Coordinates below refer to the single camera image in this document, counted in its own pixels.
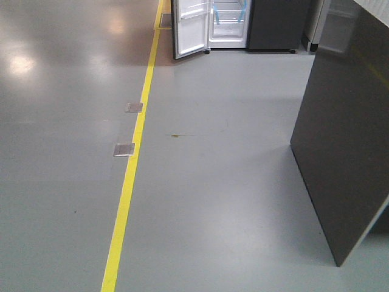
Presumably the fridge door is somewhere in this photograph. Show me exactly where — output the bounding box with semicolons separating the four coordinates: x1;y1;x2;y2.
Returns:
171;0;213;60

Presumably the dark grey fridge body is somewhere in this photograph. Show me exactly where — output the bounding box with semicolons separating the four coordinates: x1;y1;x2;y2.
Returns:
207;0;315;55

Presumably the metal floor socket plate near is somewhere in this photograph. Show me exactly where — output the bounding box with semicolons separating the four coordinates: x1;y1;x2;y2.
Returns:
113;143;135;157

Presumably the metal floor socket plate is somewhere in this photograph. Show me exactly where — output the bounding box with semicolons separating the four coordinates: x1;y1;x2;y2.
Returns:
113;143;135;157
125;102;143;113

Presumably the metal floor socket plate far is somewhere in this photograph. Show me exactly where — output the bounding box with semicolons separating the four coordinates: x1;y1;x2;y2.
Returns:
125;102;143;113

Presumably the grey kitchen counter cabinet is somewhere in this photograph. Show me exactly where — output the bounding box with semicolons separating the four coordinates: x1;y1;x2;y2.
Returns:
291;1;388;266

